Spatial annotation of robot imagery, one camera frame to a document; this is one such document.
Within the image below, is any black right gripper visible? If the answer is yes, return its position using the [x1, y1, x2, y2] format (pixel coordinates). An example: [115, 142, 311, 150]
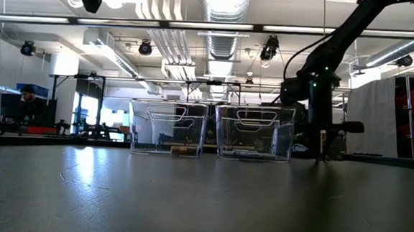
[293, 69, 369, 164]

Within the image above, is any clear plastic bin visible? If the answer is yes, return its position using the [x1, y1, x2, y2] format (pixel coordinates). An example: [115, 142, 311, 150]
[211, 102, 297, 164]
[126, 98, 210, 158]

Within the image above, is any white rounded object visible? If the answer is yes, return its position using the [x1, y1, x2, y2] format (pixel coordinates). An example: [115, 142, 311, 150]
[292, 142, 311, 154]

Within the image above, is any white fabric partition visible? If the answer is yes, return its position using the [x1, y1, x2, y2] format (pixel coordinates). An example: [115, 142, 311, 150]
[344, 73, 403, 158]

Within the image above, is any black twin ceiling spotlight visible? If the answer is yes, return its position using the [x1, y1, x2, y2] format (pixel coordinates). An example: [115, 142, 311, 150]
[259, 34, 281, 62]

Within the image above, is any black desk monitor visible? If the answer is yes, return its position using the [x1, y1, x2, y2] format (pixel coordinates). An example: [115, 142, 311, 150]
[0, 92, 22, 124]

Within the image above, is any red tray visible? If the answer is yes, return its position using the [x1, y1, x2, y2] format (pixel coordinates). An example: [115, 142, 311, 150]
[25, 125, 58, 136]

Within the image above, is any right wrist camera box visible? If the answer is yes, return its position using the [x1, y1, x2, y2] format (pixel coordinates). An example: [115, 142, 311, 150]
[278, 74, 317, 108]

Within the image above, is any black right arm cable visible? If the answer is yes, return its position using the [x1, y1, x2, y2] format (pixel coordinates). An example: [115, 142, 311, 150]
[270, 26, 338, 108]

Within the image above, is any black metal frame stand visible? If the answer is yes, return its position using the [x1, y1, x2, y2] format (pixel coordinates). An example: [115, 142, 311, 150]
[47, 70, 106, 139]
[184, 78, 243, 106]

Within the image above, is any silver ventilation duct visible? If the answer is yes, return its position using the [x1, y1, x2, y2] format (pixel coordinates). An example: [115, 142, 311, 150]
[195, 0, 253, 102]

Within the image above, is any black overhead frame beam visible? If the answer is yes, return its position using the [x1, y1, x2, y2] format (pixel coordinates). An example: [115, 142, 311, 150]
[0, 6, 414, 47]

